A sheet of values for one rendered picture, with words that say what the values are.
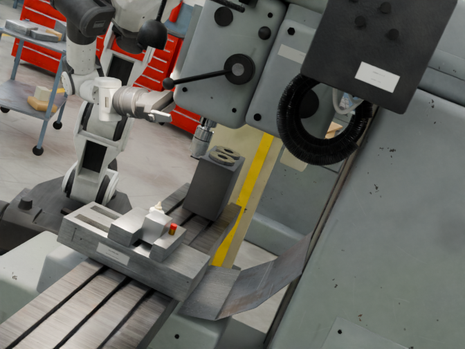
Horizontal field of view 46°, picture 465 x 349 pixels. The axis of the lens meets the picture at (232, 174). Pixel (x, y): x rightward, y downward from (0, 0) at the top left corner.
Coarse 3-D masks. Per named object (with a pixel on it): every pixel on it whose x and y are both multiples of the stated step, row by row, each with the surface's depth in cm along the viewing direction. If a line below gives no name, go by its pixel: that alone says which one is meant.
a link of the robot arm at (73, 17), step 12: (60, 0) 156; (72, 0) 155; (84, 0) 156; (60, 12) 160; (72, 12) 156; (84, 12) 154; (72, 24) 159; (72, 36) 163; (84, 36) 162; (96, 36) 167
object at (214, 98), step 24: (264, 0) 123; (216, 24) 126; (240, 24) 125; (264, 24) 124; (192, 48) 129; (216, 48) 127; (240, 48) 126; (264, 48) 125; (192, 72) 130; (192, 96) 131; (216, 96) 130; (240, 96) 128; (216, 120) 132; (240, 120) 131
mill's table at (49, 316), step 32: (192, 224) 172; (224, 224) 182; (64, 288) 117; (96, 288) 121; (128, 288) 126; (32, 320) 104; (64, 320) 108; (96, 320) 111; (128, 320) 117; (160, 320) 124
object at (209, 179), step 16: (208, 160) 176; (224, 160) 178; (240, 160) 190; (208, 176) 177; (224, 176) 176; (192, 192) 180; (208, 192) 179; (224, 192) 178; (192, 208) 181; (208, 208) 180
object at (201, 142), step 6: (198, 132) 141; (192, 138) 143; (198, 138) 141; (204, 138) 141; (210, 138) 142; (192, 144) 142; (198, 144) 141; (204, 144) 142; (192, 150) 142; (198, 150) 142; (204, 150) 142
